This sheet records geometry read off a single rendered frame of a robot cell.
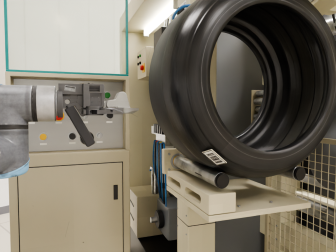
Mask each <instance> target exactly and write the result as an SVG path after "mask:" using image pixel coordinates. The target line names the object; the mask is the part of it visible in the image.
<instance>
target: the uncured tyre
mask: <svg viewBox="0 0 336 252"><path fill-rule="evenodd" d="M221 32H222V33H227V34H230V35H232V36H235V37H237V38H238V39H240V40H241V41H243V42H244V43H245V44H246V45H247V46H248V47H249V48H250V49H251V51H252V52H253V53H254V55H255V57H256V58H257V60H258V63H259V65H260V68H261V71H262V76H263V98H262V103H261V106H260V109H259V111H258V113H257V115H256V117H255V119H254V120H253V122H252V123H251V124H250V125H249V127H248V128H247V129H245V130H244V131H243V132H242V133H240V134H238V135H237V136H234V135H233V134H232V133H231V132H230V131H229V130H228V129H227V127H226V126H225V125H224V123H223V121H222V120H221V118H220V116H219V114H218V112H217V109H216V107H215V104H214V100H213V97H212V92H211V84H210V68H211V60H212V55H213V51H214V48H215V45H216V42H217V40H218V38H219V36H220V34H221ZM148 85H149V96H150V102H151V106H152V110H153V113H154V115H155V118H156V120H157V123H158V125H159V126H160V128H161V130H162V132H163V133H164V135H165V136H166V138H167V139H168V140H169V141H170V143H171V144H172V145H173V146H174V147H175V148H176V149H177V150H178V151H179V152H181V153H182V154H183V155H185V156H186V157H187V158H189V159H191V160H193V161H195V162H197V163H199V164H202V165H204V166H207V167H209V168H212V169H215V170H217V171H220V172H222V173H225V174H227V175H230V176H234V177H238V178H246V179H255V178H266V177H272V176H276V175H279V174H282V173H284V172H287V171H289V170H291V169H292V168H294V167H296V166H297V165H299V164H300V163H301V162H303V161H304V160H305V159H306V158H307V157H308V156H309V155H310V154H311V153H312V152H313V151H314V150H315V149H316V147H317V146H318V145H319V143H320V142H321V141H322V139H323V138H324V136H325V135H326V133H327V131H328V130H329V128H330V126H331V124H332V122H333V120H334V117H335V114H336V41H335V38H334V36H333V33H332V31H331V29H330V27H329V25H328V24H327V22H326V20H325V19H324V17H323V16H322V15H321V13H320V12H319V11H318V10H317V9H316V7H315V6H314V5H313V4H312V3H311V2H309V1H308V0H195V1H194V2H193V3H192V4H191V5H189V6H188V7H187V8H186V9H185V10H183V11H182V12H181V13H180V14H179V15H178V16H176V17H175V18H174V19H173V20H172V21H171V22H170V24H169V25H168V26H167V27H166V29H165V30H164V31H163V33H162V35H161V36H160V38H159V40H158V42H157V44H156V47H155V49H154V52H153V55H152V59H151V63H150V69H149V81H148ZM211 149H212V150H213V151H215V152H216V153H217V154H218V155H219V156H220V157H221V158H223V159H224V160H225V161H226V162H227V163H224V164H219V165H216V164H215V163H214V162H212V161H211V160H210V159H209V158H208V157H207V156H205V155H204V154H203V153H202V152H204V151H208V150H211Z"/></svg>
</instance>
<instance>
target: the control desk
mask: <svg viewBox="0 0 336 252"><path fill-rule="evenodd" d="M87 83H90V84H104V92H105V99H104V104H105V102H106V101H109V100H113V99H114V98H115V96H116V94H117V93H120V92H125V93H126V95H127V98H128V102H129V104H130V77H129V76H114V75H89V74H64V73H38V72H13V71H5V85H20V86H55V89H56V92H57V90H59V84H87ZM74 107H75V106H74ZM65 109H66V108H63V117H58V116H56V121H34V122H28V145H29V158H30V161H29V168H28V171H27V172H26V173H25V174H22V175H20V176H14V177H11V178H8V192H9V225H10V252H131V223H130V114H129V113H127V114H103V115H85V116H81V115H80V114H79V112H78V110H77V109H76V107H75V109H76V110H77V112H78V114H79V115H80V117H81V119H82V121H83V122H84V124H85V126H86V127H87V129H88V131H89V132H91V133H92V134H93V136H94V141H95V143H94V144H93V145H91V146H90V147H87V146H86V145H85V144H82V143H81V141H80V135H79V134H78V132H77V130H76V129H75V127H74V125H73V123H72V122H71V120H70V118H69V117H68V115H67V113H66V112H65Z"/></svg>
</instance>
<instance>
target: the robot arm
mask: <svg viewBox="0 0 336 252"><path fill-rule="evenodd" d="M65 100H69V101H70V103H69V104H66V103H65ZM104 100H105V86H104V84H93V83H80V84H72V83H59V84H58V90H57V91H56V87H55V86H48V85H3V84H0V179H7V178H12V177H17V176H21V175H23V174H25V173H26V172H27V171H28V170H29V161H30V157H29V122H55V121H56V119H57V117H58V118H63V109H65V112H66V114H67V115H68V117H69V119H70V120H71V122H72V124H73V125H74V127H75V129H76V131H77V132H78V134H79V136H80V137H79V139H80V142H81V143H82V144H84V145H86V146H87V147H90V146H92V145H93V144H95V141H94V135H93V134H92V133H91V132H90V131H89V130H88V129H87V127H86V125H85V124H84V122H83V120H82V119H81V117H80V115H81V116H82V117H84V116H103V115H104V114H133V113H135V112H137V111H138V110H139V108H130V104H129V101H128V97H127V94H126V93H125V92H123V91H122V92H118V93H117V94H116V96H115V98H114V99H113V100H107V101H106V102H105V103H104ZM74 106H75V107H76V108H75V107H74ZM104 107H105V108H104ZM114 107H115V108H114ZM77 111H78V112H79V113H78V112H77ZM79 114H80V115H79Z"/></svg>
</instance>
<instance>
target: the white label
mask: <svg viewBox="0 0 336 252"><path fill-rule="evenodd" d="M202 153H203V154H204V155H205V156H206V157H208V158H209V159H210V160H211V161H212V162H213V163H215V164H216V165H221V164H225V163H227V162H226V161H225V160H224V159H223V158H221V157H220V156H219V155H218V154H217V153H216V152H215V151H213V150H212V149H210V150H206V151H203V152H202Z"/></svg>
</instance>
